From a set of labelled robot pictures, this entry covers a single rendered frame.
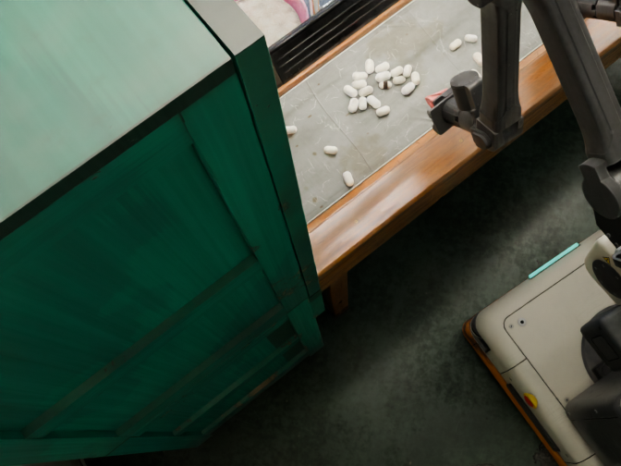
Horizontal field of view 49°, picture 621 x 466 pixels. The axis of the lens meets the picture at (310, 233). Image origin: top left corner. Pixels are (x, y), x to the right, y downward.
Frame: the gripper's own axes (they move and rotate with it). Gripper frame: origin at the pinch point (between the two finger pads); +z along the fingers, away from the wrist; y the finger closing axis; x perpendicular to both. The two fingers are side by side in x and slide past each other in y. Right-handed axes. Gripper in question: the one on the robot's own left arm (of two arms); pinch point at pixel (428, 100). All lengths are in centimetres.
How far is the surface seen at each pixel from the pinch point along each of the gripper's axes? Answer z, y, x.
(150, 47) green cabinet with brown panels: -70, 51, -63
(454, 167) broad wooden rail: -4.2, 2.9, 16.1
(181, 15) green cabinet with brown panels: -70, 48, -63
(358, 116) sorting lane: 16.5, 10.9, 1.5
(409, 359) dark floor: 26, 30, 90
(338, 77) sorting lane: 25.1, 7.9, -5.7
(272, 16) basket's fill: 44, 10, -22
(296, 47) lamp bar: -2.4, 21.7, -29.1
